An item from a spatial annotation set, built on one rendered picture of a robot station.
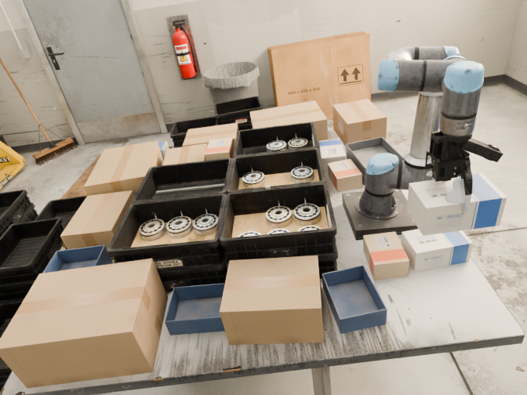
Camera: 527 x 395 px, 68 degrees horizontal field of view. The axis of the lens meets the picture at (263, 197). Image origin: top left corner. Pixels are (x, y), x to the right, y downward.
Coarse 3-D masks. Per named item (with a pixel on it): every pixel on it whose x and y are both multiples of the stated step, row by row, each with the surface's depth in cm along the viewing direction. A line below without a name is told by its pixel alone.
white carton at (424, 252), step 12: (408, 240) 139; (420, 240) 138; (432, 240) 137; (444, 240) 137; (456, 240) 136; (468, 240) 135; (408, 252) 141; (420, 252) 133; (432, 252) 134; (444, 252) 135; (456, 252) 135; (468, 252) 136; (420, 264) 136; (432, 264) 137; (444, 264) 138
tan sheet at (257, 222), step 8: (320, 208) 155; (240, 216) 158; (248, 216) 157; (256, 216) 156; (264, 216) 156; (240, 224) 154; (248, 224) 153; (256, 224) 152; (264, 224) 152; (296, 224) 149; (320, 224) 147; (232, 232) 150; (240, 232) 150; (264, 232) 148
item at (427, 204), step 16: (480, 176) 105; (416, 192) 103; (432, 192) 102; (448, 192) 101; (480, 192) 99; (496, 192) 98; (416, 208) 104; (432, 208) 97; (448, 208) 97; (480, 208) 98; (496, 208) 98; (416, 224) 105; (432, 224) 100; (448, 224) 100; (464, 224) 101; (480, 224) 101; (496, 224) 101
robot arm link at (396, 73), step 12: (408, 48) 128; (384, 60) 97; (396, 60) 96; (408, 60) 95; (420, 60) 95; (384, 72) 95; (396, 72) 95; (408, 72) 94; (420, 72) 93; (384, 84) 97; (396, 84) 96; (408, 84) 95; (420, 84) 94
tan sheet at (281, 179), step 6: (276, 174) 182; (282, 174) 181; (288, 174) 181; (240, 180) 182; (270, 180) 178; (276, 180) 177; (282, 180) 177; (288, 180) 176; (312, 180) 173; (318, 180) 172; (240, 186) 178; (264, 186) 175; (270, 186) 174
